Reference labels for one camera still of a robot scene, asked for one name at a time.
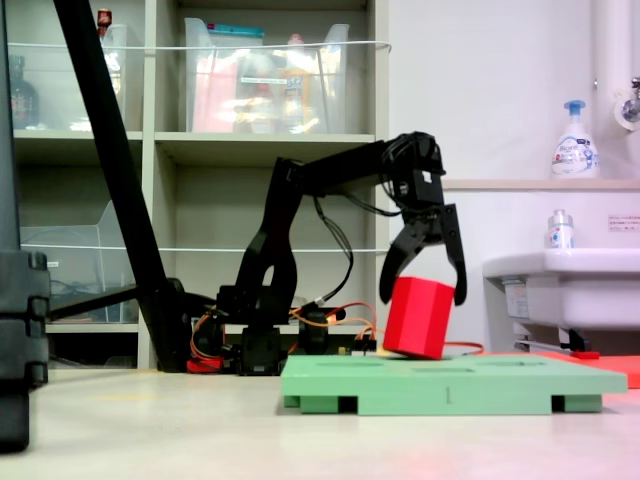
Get red octagonal pillar block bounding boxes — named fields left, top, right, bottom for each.
left=382, top=276, right=456, bottom=361

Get black clamp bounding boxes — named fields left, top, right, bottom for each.
left=298, top=309, right=346, bottom=357

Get green shape-hole board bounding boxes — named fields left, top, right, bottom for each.
left=279, top=353, right=629, bottom=416

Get red-text wall label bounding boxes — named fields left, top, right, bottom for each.
left=607, top=213, right=640, bottom=233

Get metal faucet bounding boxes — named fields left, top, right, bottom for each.
left=613, top=76, right=640, bottom=132

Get clear bin with dark bottle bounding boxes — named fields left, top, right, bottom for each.
left=7, top=23, right=129, bottom=132

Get red and orange wire bundle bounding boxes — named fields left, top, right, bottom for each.
left=187, top=312, right=226, bottom=374

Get circuit board with connectors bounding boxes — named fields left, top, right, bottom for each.
left=335, top=333, right=394, bottom=359

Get white shelf cord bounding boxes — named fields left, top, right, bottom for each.
left=7, top=40, right=392, bottom=54

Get pink-capped orange-label bottle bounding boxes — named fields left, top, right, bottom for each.
left=278, top=33, right=314, bottom=134

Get empty clear plastic bin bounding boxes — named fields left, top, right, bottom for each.
left=19, top=199, right=141, bottom=324

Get small clear sanitizer bottle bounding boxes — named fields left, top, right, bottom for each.
left=546, top=208, right=576, bottom=250

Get beige shelf unit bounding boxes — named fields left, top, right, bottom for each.
left=4, top=0, right=391, bottom=371

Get orange wires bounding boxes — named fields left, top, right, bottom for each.
left=289, top=301, right=485, bottom=357

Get black tripod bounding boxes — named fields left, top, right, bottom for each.
left=47, top=0, right=221, bottom=374

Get beige wall ledge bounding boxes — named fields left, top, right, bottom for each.
left=442, top=178, right=640, bottom=191

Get large clear storage bin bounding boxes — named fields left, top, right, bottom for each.
left=183, top=17, right=351, bottom=135

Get notched black stack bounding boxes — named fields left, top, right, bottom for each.
left=0, top=251, right=51, bottom=454

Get white sink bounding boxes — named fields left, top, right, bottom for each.
left=482, top=247, right=640, bottom=332

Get dark grey panel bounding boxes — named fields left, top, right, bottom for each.
left=0, top=0, right=22, bottom=251

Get dark round bottle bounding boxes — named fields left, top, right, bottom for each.
left=8, top=54, right=41, bottom=131

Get teal-edged packet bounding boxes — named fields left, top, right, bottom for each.
left=207, top=23, right=265, bottom=47

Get white blue soap pump bottle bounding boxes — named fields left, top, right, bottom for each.
left=550, top=99, right=601, bottom=180

